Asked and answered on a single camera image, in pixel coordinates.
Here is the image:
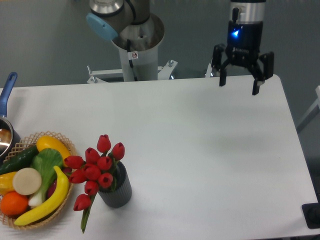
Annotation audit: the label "white metal base frame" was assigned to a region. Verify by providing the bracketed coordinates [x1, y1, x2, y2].
[87, 58, 178, 84]

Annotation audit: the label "beige round slice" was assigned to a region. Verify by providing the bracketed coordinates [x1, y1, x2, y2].
[12, 167, 42, 196]

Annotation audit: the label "woven wicker basket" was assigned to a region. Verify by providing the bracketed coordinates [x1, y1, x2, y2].
[0, 131, 77, 231]

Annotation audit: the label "green bok choy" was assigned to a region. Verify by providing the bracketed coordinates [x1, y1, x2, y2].
[28, 148, 63, 208]

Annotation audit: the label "red purple vegetable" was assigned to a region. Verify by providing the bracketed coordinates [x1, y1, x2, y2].
[46, 167, 73, 198]

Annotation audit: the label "orange fruit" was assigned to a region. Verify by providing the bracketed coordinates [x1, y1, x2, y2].
[0, 191, 29, 216]

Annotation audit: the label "yellow bell pepper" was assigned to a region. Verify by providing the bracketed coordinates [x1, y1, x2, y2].
[0, 171, 17, 196]

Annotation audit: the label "yellow squash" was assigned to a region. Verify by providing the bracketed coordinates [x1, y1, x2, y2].
[36, 135, 71, 167]

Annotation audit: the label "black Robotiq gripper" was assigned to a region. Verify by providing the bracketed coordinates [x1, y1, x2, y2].
[211, 20, 275, 96]

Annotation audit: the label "yellow banana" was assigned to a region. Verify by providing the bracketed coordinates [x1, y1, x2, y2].
[14, 165, 69, 226]

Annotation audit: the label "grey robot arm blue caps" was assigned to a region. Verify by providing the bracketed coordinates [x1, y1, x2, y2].
[86, 0, 274, 95]

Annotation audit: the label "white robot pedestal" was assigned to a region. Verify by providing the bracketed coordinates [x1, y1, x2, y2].
[109, 13, 166, 82]

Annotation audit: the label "black device at table edge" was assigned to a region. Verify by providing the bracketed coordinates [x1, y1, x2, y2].
[301, 202, 320, 229]

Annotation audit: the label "dark grey ribbed vase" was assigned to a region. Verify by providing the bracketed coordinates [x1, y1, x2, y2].
[98, 162, 132, 208]

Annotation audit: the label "white frame at right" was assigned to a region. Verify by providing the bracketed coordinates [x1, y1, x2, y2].
[296, 85, 320, 134]

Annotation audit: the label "blue handled saucepan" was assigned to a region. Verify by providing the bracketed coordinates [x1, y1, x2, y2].
[0, 72, 21, 165]

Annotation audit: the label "red tulip bouquet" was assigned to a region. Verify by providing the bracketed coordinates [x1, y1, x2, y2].
[64, 134, 125, 233]

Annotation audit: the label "green cucumber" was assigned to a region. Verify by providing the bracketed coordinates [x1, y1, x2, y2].
[0, 145, 39, 175]

